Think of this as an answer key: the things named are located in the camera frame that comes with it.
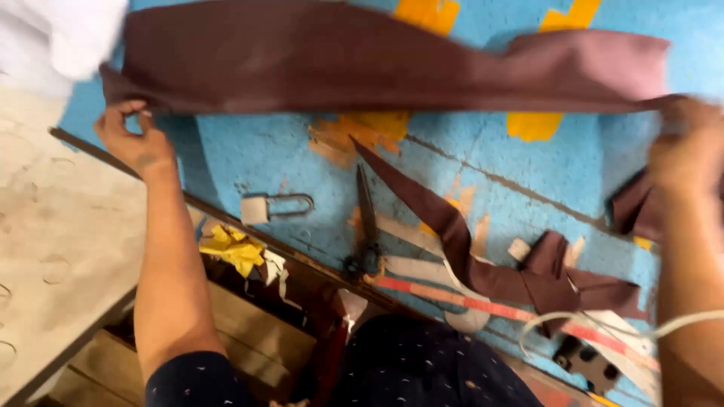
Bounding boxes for person's left hand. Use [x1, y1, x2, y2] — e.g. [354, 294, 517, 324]
[93, 100, 177, 183]

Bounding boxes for person's right hand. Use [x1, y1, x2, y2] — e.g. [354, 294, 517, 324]
[646, 96, 724, 207]

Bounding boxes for long brown fabric strip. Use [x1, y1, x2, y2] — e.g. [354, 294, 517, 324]
[98, 0, 690, 117]

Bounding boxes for brown fabric scrap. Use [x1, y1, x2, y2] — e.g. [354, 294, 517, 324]
[607, 168, 669, 245]

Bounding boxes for white tailor chalk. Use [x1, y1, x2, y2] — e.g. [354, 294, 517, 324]
[507, 237, 532, 262]

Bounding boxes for pointed brown fabric strip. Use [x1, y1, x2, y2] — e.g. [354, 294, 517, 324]
[350, 137, 650, 339]

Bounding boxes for red orange measuring tape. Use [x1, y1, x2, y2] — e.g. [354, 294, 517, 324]
[372, 275, 661, 373]

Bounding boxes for white fabric strips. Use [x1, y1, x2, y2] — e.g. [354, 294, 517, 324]
[376, 211, 494, 334]

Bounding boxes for black scissors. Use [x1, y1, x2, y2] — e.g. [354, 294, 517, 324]
[342, 163, 387, 282]

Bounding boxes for person's navy printed clothing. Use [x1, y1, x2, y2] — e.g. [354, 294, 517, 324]
[144, 314, 545, 407]

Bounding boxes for silver padlock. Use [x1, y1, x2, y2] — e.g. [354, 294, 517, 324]
[240, 192, 316, 226]

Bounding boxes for white fabric scraps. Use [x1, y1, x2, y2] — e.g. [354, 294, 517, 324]
[244, 249, 309, 327]

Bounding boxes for crumpled yellow scrap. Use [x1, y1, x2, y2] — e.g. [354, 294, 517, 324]
[198, 224, 267, 279]

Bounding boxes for wooden crate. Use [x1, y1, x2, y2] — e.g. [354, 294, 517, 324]
[50, 282, 318, 407]

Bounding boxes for beige marked worktable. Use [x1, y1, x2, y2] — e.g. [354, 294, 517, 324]
[0, 85, 200, 405]

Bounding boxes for white cloth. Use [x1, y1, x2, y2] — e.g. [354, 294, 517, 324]
[0, 0, 130, 98]

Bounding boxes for white cord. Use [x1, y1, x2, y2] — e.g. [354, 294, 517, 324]
[518, 309, 724, 363]

